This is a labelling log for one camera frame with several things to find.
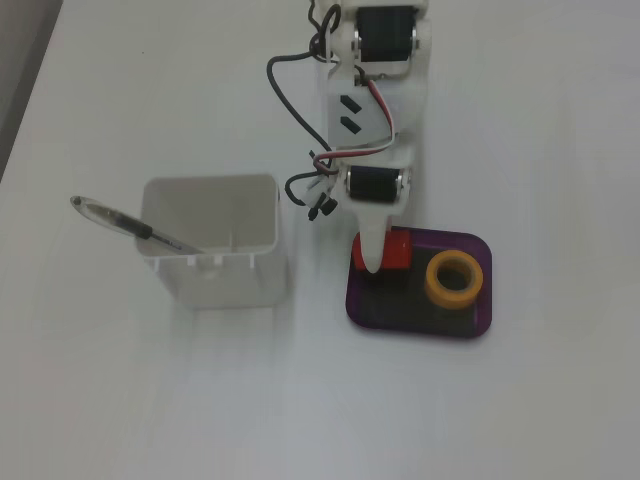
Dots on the white plastic pen holder box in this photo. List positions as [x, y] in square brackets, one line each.
[225, 285]

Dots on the black tray liner mat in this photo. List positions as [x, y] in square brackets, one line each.
[400, 306]

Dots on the black ballpoint pen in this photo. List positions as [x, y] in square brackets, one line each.
[115, 217]

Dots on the purple metal tray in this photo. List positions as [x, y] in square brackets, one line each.
[357, 306]

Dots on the yellow masking tape roll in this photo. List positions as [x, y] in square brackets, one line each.
[433, 292]

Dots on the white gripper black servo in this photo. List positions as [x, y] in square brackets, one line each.
[376, 186]

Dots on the red cube block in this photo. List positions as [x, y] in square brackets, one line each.
[398, 250]

